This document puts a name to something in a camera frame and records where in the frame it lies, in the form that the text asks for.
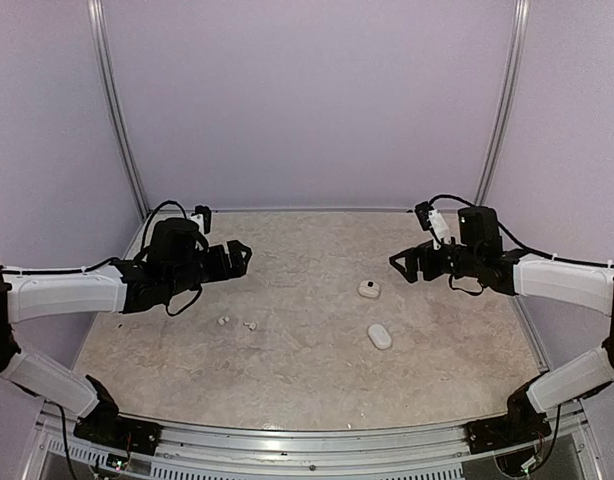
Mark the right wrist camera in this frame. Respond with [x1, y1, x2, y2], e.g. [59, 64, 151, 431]
[414, 202, 451, 250]

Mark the aluminium corner post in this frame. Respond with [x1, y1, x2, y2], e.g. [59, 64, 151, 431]
[474, 0, 531, 205]
[86, 0, 149, 220]

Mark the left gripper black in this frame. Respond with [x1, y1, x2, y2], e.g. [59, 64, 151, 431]
[166, 239, 251, 297]

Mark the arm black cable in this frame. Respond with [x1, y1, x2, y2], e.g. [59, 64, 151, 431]
[429, 194, 614, 301]
[84, 199, 211, 317]

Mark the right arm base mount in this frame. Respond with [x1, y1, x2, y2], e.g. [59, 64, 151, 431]
[465, 408, 552, 455]

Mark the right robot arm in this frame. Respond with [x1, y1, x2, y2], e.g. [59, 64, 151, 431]
[389, 202, 614, 444]

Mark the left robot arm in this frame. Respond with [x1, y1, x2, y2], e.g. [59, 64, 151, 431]
[0, 218, 252, 445]

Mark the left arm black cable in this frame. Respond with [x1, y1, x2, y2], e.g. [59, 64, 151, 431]
[84, 199, 211, 317]

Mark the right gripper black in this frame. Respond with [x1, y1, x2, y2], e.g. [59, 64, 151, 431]
[389, 240, 482, 283]

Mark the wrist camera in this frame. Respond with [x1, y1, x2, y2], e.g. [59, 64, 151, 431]
[414, 202, 451, 250]
[189, 205, 212, 234]

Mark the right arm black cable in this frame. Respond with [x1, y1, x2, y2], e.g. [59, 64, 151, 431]
[429, 194, 614, 301]

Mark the curved aluminium front rail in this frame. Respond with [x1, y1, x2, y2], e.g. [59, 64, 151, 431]
[24, 399, 603, 480]

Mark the left aluminium corner post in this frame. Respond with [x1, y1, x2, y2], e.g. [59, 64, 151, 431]
[86, 0, 149, 220]

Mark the white earbud charging case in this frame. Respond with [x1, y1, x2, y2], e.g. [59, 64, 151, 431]
[357, 280, 381, 299]

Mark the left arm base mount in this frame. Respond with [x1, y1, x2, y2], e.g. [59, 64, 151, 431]
[74, 411, 163, 456]

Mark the right aluminium corner post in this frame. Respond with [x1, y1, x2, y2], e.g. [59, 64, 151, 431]
[474, 0, 531, 205]

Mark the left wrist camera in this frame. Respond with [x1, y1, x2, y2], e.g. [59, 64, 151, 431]
[189, 205, 212, 234]

